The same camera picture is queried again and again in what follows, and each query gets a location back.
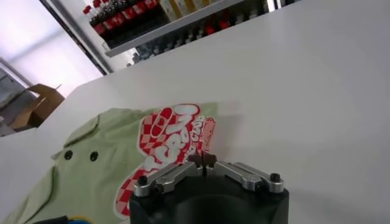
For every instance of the dark window frame post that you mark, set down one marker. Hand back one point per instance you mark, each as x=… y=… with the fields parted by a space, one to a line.
x=77 y=38

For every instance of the grey metal shelf rack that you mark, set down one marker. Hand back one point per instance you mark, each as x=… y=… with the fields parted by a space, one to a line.
x=152 y=35

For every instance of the yellow tea bottle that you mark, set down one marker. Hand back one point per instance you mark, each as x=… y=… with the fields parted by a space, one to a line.
x=179 y=3
x=166 y=5
x=192 y=2

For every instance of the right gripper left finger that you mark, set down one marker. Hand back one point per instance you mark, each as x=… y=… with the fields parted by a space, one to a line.
x=170 y=178

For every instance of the light green printed shirt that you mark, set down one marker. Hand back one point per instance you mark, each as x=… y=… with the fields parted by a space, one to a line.
x=91 y=182

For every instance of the grey window frame post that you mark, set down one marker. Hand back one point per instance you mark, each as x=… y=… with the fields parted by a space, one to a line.
x=15 y=72

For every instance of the brown cardboard box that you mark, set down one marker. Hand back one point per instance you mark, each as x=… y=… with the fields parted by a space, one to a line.
x=45 y=106

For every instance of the red cap cola bottle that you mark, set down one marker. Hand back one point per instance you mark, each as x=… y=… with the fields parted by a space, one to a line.
x=209 y=29
x=150 y=3
x=119 y=19
x=141 y=6
x=98 y=28
x=108 y=23
x=224 y=24
x=129 y=13

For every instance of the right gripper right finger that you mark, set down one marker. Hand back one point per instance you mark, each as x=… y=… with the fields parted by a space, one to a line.
x=243 y=176

